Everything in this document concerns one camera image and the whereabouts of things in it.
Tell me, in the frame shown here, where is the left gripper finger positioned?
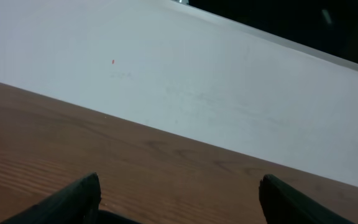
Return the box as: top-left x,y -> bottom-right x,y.
259,174 -> 352,224

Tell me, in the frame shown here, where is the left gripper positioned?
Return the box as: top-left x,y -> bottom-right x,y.
3,172 -> 140,224

